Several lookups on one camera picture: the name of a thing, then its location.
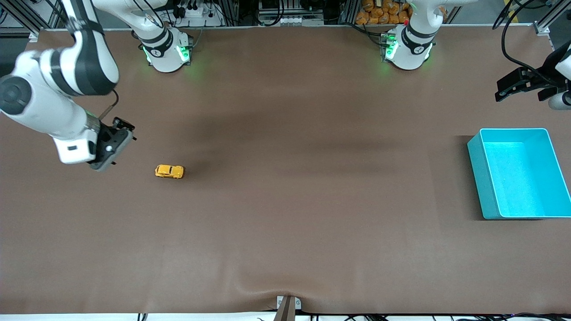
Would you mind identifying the yellow beetle toy car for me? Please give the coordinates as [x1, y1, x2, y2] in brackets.
[155, 165, 185, 179]

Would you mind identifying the turquoise plastic bin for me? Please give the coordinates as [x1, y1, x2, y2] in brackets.
[467, 128, 571, 220]

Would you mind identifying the white power strip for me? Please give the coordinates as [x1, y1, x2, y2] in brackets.
[171, 4, 224, 28]

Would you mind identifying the bag of orange items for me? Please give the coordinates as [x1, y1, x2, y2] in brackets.
[355, 0, 413, 25]

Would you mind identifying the brown table mat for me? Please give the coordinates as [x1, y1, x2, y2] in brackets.
[0, 26, 571, 315]

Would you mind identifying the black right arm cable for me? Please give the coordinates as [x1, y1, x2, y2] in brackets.
[98, 88, 120, 121]

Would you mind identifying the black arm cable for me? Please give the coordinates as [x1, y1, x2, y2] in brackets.
[492, 0, 556, 82]
[98, 88, 120, 121]

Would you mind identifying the aluminium frame profile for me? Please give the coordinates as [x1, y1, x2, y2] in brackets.
[0, 0, 68, 43]
[533, 0, 571, 36]

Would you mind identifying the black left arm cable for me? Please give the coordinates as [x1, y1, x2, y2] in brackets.
[492, 0, 556, 82]

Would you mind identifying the metal table clamp bracket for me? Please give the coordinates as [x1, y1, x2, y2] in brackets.
[276, 296, 302, 321]

